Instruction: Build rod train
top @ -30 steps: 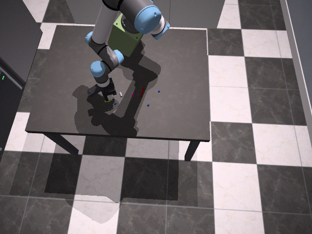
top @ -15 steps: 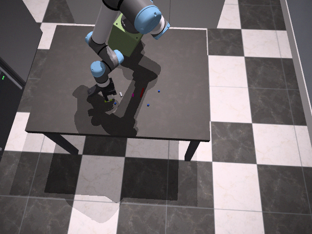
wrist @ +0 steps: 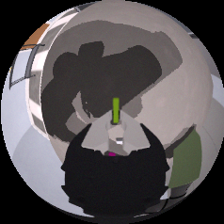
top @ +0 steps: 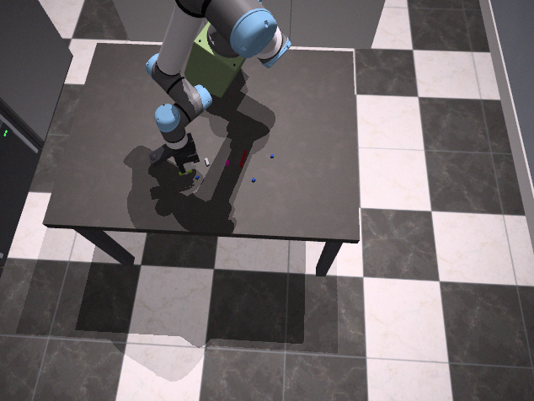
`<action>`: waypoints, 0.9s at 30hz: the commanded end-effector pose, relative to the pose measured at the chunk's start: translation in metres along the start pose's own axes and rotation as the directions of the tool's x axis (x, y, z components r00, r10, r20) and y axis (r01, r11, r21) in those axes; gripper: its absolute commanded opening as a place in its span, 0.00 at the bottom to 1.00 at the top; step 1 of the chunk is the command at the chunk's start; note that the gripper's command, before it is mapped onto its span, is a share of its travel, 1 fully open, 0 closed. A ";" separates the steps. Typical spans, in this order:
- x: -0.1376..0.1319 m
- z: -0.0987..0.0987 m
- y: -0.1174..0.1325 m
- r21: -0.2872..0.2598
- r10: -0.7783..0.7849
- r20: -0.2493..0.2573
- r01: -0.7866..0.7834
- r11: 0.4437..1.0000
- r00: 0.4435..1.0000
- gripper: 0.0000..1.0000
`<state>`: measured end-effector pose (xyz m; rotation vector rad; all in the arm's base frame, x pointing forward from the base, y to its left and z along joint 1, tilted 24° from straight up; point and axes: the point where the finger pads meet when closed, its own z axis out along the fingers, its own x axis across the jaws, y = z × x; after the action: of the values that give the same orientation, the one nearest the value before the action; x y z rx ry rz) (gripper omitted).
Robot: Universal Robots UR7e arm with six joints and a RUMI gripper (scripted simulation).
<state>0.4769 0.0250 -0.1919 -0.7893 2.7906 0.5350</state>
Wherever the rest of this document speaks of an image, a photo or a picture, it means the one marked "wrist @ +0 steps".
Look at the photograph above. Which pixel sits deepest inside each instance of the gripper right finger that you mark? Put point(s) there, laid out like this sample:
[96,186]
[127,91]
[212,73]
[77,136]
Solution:
[137,137]

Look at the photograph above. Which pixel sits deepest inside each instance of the lime green rod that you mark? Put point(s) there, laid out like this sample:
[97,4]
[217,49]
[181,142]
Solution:
[116,109]

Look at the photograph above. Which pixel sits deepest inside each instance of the grey rod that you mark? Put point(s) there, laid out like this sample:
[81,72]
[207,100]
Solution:
[119,140]

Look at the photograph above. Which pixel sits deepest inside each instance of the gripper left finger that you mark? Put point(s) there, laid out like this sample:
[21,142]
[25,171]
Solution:
[93,137]

